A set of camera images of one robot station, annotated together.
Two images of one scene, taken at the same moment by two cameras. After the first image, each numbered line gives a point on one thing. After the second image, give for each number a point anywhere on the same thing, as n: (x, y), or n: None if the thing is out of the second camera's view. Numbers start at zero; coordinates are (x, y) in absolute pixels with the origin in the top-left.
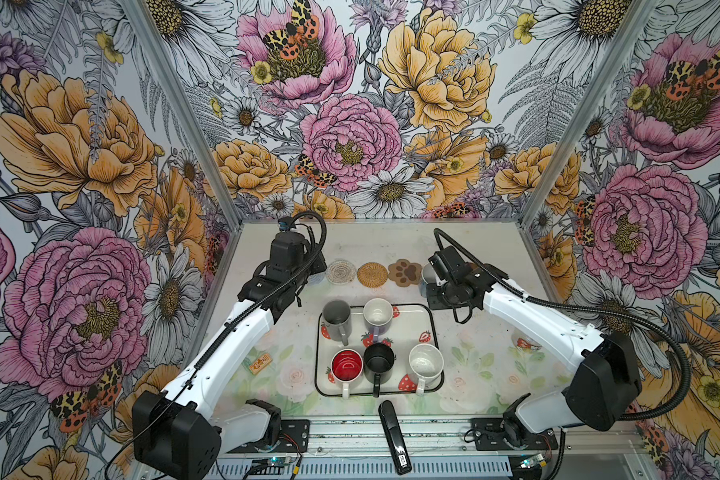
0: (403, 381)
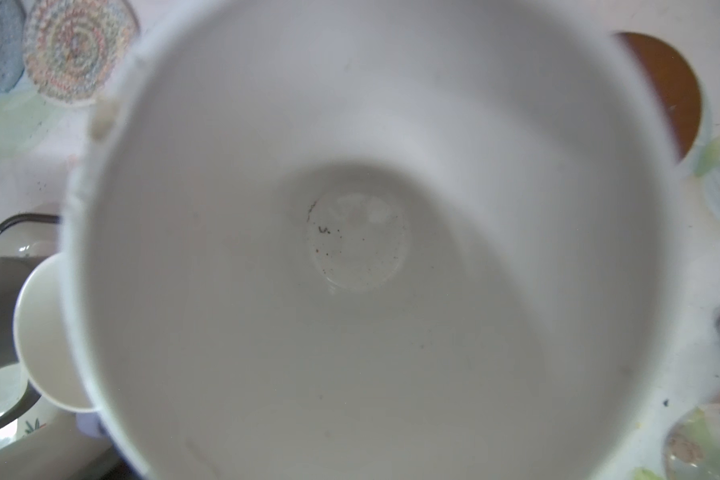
0: (18, 437)
